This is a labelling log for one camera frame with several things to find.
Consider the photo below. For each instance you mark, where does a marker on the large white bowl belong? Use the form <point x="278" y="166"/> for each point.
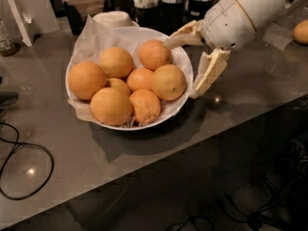
<point x="124" y="78"/>

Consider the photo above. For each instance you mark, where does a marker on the orange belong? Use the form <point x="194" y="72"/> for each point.
<point x="86" y="79"/>
<point x="153" y="54"/>
<point x="140" y="79"/>
<point x="168" y="82"/>
<point x="147" y="106"/>
<point x="300" y="32"/>
<point x="116" y="62"/>
<point x="111" y="106"/>

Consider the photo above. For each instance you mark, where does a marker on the white stand sign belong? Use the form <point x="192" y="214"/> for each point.
<point x="23" y="22"/>

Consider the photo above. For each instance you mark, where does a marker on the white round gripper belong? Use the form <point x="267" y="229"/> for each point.
<point x="226" y="23"/>

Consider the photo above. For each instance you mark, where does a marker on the black condiment holder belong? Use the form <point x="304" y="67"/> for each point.
<point x="147" y="13"/>
<point x="198" y="8"/>
<point x="171" y="13"/>

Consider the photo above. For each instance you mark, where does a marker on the black condiment holder left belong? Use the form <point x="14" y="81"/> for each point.
<point x="147" y="13"/>

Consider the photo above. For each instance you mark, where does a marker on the black condiment holder right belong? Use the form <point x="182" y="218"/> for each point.
<point x="198" y="8"/>

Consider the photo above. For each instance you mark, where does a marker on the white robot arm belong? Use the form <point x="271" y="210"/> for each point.
<point x="259" y="11"/>

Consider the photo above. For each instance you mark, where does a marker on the black condiment holder middle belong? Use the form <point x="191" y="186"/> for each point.
<point x="171" y="13"/>

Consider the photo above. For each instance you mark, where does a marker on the white paper bowl liner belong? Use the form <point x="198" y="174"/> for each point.
<point x="95" y="38"/>

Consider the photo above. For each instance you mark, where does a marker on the small white cup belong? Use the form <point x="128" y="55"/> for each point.
<point x="115" y="19"/>

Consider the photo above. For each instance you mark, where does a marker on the brown bottle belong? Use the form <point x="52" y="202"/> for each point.
<point x="7" y="45"/>

